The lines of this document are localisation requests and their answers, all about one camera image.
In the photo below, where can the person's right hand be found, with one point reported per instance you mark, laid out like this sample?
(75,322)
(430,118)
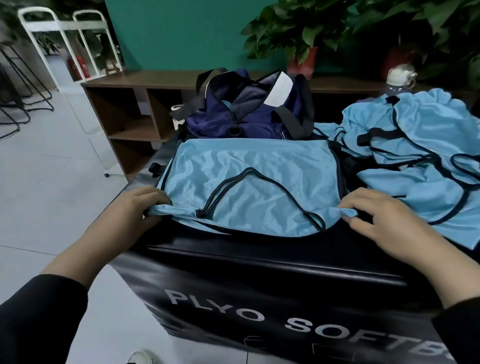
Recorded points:
(394,225)

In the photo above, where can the small white-lidded jar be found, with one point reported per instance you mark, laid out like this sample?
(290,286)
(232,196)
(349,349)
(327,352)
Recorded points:
(177,117)

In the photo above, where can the wooden shelf cabinet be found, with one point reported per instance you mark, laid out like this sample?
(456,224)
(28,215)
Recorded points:
(120,120)

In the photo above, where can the clear bottle silver cap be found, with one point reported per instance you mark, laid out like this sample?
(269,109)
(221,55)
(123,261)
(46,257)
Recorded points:
(401,76)

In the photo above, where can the white wheeled cart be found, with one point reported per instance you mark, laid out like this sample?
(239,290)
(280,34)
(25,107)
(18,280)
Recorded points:
(45,26)

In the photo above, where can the person's left forearm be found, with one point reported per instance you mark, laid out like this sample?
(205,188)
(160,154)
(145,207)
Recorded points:
(52,300)

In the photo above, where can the wooden top black stool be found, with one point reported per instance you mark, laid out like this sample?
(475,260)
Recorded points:
(15,90)

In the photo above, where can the white shoe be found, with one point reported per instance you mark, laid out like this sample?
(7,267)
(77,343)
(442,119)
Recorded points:
(141,357)

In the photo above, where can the black leather bench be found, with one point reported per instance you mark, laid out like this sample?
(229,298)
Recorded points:
(285,300)

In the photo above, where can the white metal rack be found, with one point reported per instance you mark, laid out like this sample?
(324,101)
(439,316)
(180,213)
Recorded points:
(97,37)

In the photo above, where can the navy blue bag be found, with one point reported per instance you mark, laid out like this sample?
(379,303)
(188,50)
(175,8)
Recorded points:
(225,112)

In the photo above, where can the red bottle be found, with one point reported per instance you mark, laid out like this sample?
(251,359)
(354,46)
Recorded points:
(79,67)

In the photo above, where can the person's right forearm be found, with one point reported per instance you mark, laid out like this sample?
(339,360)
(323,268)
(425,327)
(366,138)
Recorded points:
(457,300)

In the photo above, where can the green plant in red pot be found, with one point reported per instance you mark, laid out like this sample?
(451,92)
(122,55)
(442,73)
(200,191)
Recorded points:
(296,30)
(427,30)

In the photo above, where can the person's left hand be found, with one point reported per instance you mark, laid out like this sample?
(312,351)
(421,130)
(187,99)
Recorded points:
(139,217)

